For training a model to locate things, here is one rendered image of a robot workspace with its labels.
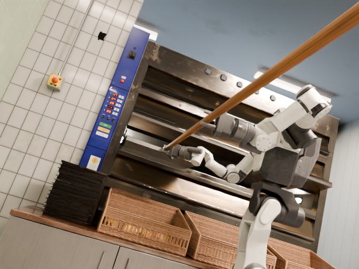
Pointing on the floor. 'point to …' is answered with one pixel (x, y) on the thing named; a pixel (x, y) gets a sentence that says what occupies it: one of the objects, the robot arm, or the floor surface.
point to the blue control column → (124, 69)
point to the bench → (77, 246)
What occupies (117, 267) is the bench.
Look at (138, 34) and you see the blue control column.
